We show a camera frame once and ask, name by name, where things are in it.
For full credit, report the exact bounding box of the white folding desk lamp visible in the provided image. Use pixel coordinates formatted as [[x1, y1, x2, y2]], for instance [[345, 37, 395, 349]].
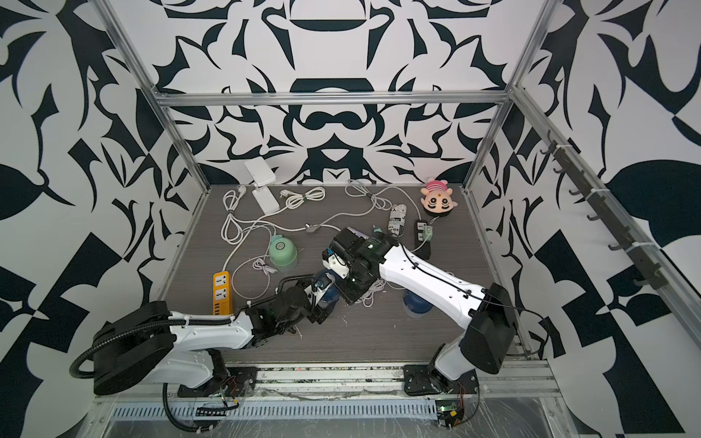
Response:
[[245, 157, 280, 215]]

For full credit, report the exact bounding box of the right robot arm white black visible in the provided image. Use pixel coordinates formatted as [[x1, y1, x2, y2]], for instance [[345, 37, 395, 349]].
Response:
[[321, 228, 518, 381]]

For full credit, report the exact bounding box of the green charger adapter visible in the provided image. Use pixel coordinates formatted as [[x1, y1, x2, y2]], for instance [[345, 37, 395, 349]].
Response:
[[417, 224, 434, 243]]

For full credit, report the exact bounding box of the yellow power strip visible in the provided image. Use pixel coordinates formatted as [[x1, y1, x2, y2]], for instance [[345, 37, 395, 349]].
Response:
[[213, 271, 234, 316]]

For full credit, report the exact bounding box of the grey wall hook rail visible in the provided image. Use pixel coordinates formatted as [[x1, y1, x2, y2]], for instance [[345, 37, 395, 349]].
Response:
[[541, 132, 670, 290]]

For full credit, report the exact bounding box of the white coiled power cable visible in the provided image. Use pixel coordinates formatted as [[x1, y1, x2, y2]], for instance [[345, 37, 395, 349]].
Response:
[[278, 185, 327, 210], [220, 184, 275, 246]]

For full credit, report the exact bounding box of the pink cartoon face toy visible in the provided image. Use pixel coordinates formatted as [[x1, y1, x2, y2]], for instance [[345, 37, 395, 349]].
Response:
[[421, 178, 458, 217]]

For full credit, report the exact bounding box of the blue cordless grinder front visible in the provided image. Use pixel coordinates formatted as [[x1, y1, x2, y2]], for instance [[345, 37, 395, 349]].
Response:
[[403, 289, 434, 319]]

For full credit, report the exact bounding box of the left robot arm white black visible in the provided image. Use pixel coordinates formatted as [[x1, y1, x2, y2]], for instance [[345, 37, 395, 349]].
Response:
[[69, 275, 339, 398]]

